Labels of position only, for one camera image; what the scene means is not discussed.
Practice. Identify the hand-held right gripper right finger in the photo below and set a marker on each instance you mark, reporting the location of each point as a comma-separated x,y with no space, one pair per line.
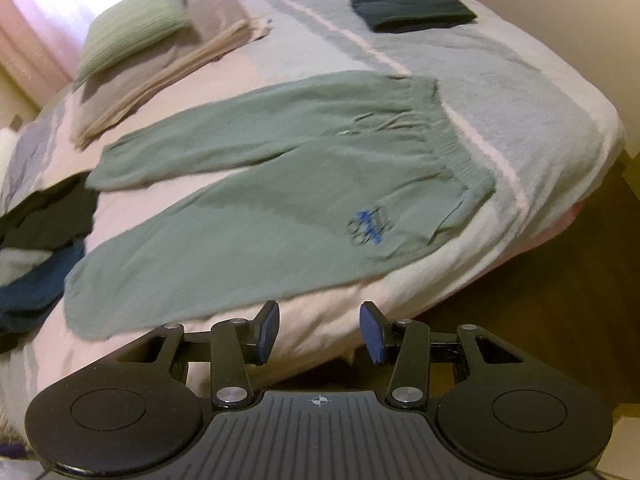
372,335

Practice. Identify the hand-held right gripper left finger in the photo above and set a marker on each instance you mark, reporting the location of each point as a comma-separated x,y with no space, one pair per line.
270,334

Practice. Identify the grey sweatpants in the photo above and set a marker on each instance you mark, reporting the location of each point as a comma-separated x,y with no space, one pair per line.
250,210

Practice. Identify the black pants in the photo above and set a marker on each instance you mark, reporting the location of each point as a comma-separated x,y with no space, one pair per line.
410,10

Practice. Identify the pink bed sheet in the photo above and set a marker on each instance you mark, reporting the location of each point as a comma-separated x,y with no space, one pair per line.
567,215

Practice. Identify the blue jeans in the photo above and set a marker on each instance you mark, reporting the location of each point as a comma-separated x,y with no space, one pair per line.
30,300

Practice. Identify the black garment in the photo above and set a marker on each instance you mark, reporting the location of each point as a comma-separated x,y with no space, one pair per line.
45,210

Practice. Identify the light grey garment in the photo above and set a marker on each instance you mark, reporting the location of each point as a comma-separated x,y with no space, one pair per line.
20,265

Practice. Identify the bed with pink-grey cover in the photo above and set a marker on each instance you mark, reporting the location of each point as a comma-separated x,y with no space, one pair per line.
500,85

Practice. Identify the folded pink blanket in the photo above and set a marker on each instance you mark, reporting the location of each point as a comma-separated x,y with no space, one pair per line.
150,75

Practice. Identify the grey-green checked pillow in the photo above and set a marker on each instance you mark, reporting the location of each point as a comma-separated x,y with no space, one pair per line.
130,30

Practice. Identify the wall socket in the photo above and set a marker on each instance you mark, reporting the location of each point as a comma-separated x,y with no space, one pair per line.
15,120

